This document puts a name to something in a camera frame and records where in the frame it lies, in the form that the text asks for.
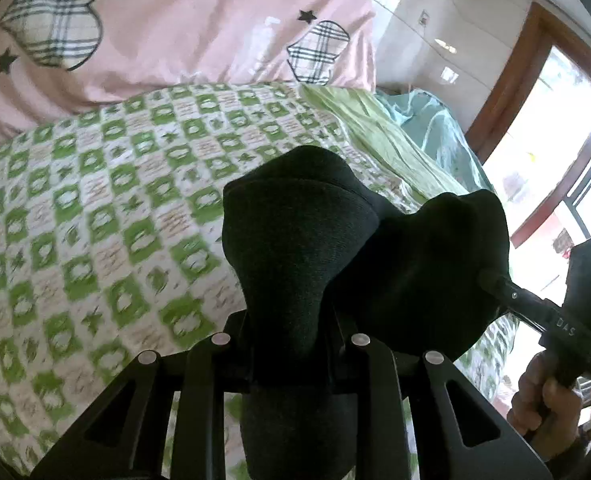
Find brown wooden door frame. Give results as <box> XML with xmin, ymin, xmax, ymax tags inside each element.
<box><xmin>467</xmin><ymin>3</ymin><xmax>591</xmax><ymax>247</ymax></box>

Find person's right hand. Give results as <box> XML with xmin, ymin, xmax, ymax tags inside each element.
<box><xmin>507</xmin><ymin>351</ymin><xmax>582</xmax><ymax>462</ymax></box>

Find teal blanket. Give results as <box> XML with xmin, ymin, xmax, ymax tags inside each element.
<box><xmin>376</xmin><ymin>89</ymin><xmax>495</xmax><ymax>192</ymax></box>

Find pink plaid-heart quilt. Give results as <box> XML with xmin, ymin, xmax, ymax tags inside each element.
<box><xmin>0</xmin><ymin>0</ymin><xmax>376</xmax><ymax>144</ymax></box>

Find black pants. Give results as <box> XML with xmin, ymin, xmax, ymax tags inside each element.
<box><xmin>222</xmin><ymin>146</ymin><xmax>509</xmax><ymax>479</ymax></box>

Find green checkered bed sheet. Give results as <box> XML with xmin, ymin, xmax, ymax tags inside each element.
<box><xmin>0</xmin><ymin>81</ymin><xmax>519</xmax><ymax>480</ymax></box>

